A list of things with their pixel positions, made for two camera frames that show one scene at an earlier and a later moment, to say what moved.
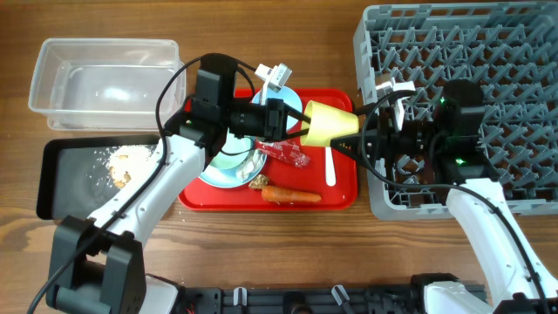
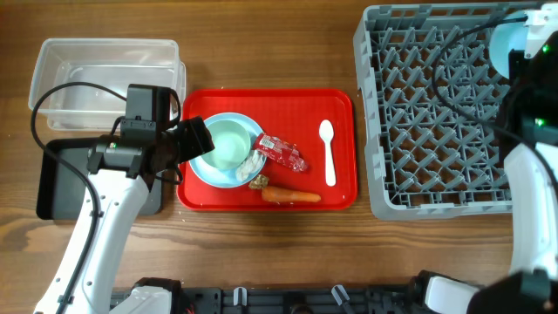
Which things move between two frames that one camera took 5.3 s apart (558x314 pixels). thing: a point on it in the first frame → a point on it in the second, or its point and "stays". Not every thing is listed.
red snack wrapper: x=289 y=152 stays
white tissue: x=254 y=163 stays
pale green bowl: x=234 y=151 stays
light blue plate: x=227 y=178 stays
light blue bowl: x=289 y=97 → x=506 y=37
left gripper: x=277 y=125 → x=198 y=136
